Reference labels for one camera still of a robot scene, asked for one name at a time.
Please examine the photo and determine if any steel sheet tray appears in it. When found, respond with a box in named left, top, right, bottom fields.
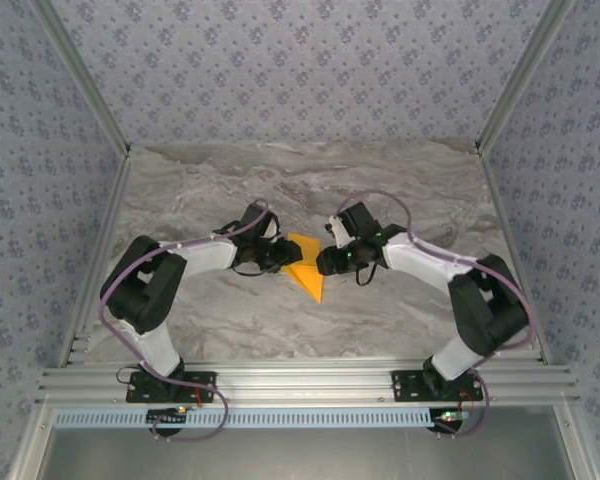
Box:
left=14, top=403, right=599, bottom=480

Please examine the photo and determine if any small black controller board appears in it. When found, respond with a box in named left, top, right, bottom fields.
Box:
left=428, top=407, right=474, bottom=442
left=146, top=406, right=189, bottom=444

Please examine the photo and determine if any thin black right camera cable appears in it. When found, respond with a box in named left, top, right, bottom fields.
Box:
left=355, top=262, right=381, bottom=288

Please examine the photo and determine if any aluminium frame post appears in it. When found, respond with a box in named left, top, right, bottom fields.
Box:
left=29, top=0, right=133, bottom=157
left=473, top=0, right=579, bottom=157

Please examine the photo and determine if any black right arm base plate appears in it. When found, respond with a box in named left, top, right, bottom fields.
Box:
left=389, top=368, right=484, bottom=403

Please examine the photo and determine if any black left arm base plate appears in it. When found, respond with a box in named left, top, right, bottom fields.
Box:
left=125, top=371, right=217, bottom=404

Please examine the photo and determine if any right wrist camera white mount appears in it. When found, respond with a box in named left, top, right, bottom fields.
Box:
left=323, top=213, right=350, bottom=247

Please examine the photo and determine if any slotted pale cable duct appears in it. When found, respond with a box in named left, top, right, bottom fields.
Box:
left=53, top=407, right=444, bottom=429

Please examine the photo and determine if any thin black left camera cable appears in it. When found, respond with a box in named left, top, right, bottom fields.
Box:
left=228, top=262, right=284, bottom=278

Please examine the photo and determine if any aluminium table side rail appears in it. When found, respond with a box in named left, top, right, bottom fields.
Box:
left=57, top=149, right=134, bottom=369
left=477, top=149, right=554, bottom=366

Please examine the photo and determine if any aluminium cross rail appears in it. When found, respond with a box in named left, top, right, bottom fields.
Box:
left=35, top=363, right=581, bottom=405

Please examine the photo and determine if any thin black camera cable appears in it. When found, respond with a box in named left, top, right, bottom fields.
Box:
left=355, top=262, right=381, bottom=288
left=228, top=262, right=284, bottom=278

